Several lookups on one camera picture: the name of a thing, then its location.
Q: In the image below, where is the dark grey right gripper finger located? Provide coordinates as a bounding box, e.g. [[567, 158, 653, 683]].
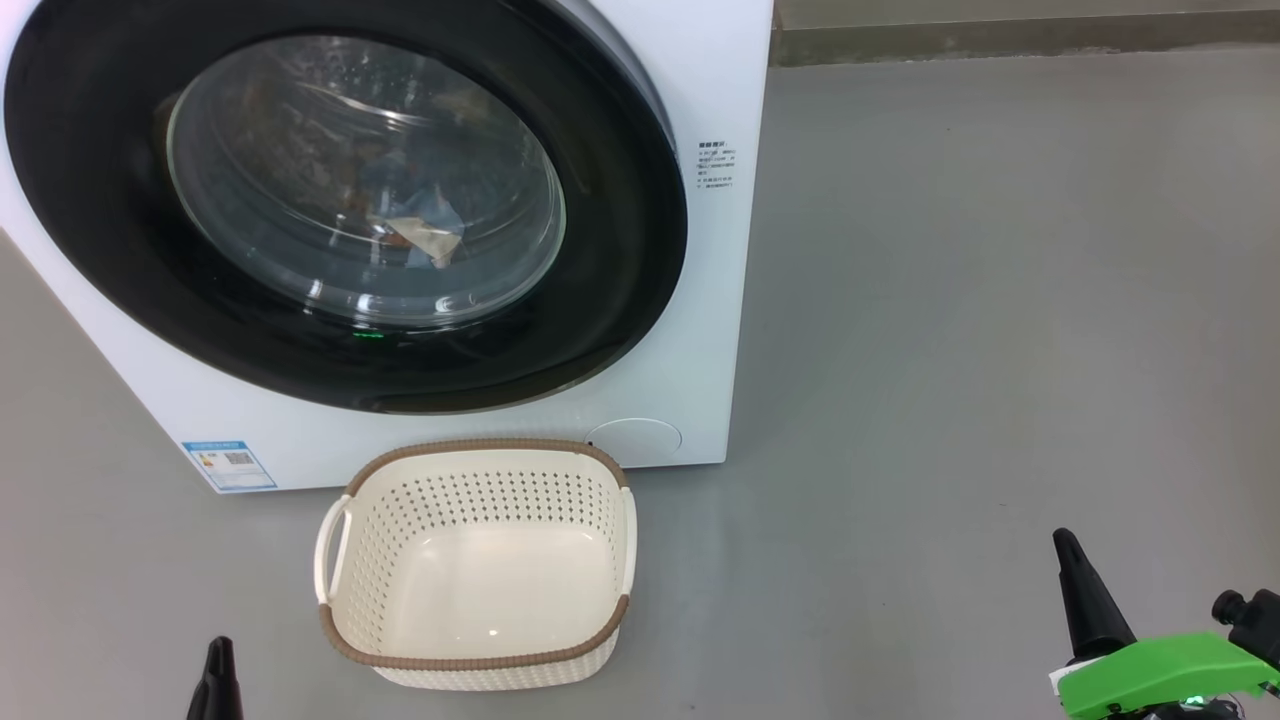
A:
[[1051, 527, 1139, 664]]

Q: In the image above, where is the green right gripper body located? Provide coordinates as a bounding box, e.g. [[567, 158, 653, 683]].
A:
[[1049, 631, 1280, 720]]

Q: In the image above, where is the dark round washing machine door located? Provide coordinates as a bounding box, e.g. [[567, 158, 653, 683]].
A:
[[3, 0, 690, 415]]

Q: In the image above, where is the blue cartoon print garment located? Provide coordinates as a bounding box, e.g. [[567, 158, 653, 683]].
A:
[[355, 140, 467, 272]]

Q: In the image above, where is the cream perforated laundry basket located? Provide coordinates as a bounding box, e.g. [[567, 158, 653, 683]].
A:
[[313, 436, 639, 692]]

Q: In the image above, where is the white washing machine body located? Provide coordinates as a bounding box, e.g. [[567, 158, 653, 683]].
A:
[[0, 0, 777, 495]]

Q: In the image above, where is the blue energy label sticker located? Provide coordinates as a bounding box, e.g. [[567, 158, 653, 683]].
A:
[[180, 439, 279, 494]]

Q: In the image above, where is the black instruction text label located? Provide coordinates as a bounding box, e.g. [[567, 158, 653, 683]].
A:
[[696, 139, 739, 192]]

